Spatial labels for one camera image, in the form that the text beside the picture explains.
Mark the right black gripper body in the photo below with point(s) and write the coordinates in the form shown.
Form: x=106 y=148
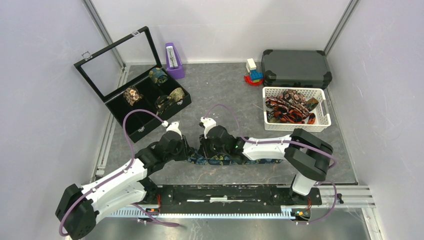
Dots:
x=210 y=149

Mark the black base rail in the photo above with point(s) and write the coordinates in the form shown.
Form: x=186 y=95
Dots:
x=228 y=199

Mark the rolled teal tie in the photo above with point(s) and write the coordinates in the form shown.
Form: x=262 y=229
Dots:
x=158 y=76

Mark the orange black tie pile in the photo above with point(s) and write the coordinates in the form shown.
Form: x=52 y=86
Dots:
x=291 y=107

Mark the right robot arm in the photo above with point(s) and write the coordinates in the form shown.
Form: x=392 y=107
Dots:
x=308 y=154

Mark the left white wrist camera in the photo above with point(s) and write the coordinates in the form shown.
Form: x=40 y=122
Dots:
x=172 y=127

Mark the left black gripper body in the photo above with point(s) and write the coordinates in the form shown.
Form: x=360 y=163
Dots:
x=180 y=153

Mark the blue yellow patterned tie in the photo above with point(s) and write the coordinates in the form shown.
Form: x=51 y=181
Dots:
x=226 y=160

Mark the dark grey hard case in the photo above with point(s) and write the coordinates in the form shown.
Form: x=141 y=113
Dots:
x=295 y=68

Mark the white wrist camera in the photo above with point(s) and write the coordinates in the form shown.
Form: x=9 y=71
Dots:
x=207 y=124
x=172 y=127

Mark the rolled brown floral tie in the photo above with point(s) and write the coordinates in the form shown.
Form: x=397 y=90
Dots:
x=132 y=95

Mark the black tie display box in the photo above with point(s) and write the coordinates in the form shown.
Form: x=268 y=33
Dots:
x=140 y=119

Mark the purple metronome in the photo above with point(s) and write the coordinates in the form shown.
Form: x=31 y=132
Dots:
x=174 y=64

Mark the white plastic basket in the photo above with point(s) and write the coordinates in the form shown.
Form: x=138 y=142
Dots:
x=322 y=121

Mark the colourful toy block stack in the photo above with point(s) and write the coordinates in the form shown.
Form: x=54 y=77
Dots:
x=252 y=77

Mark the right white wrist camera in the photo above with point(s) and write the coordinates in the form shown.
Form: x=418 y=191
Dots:
x=207 y=124

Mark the rolled olive gold tie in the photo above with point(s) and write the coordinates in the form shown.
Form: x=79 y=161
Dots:
x=177 y=94

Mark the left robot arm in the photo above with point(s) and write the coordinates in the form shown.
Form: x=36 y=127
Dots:
x=81 y=208

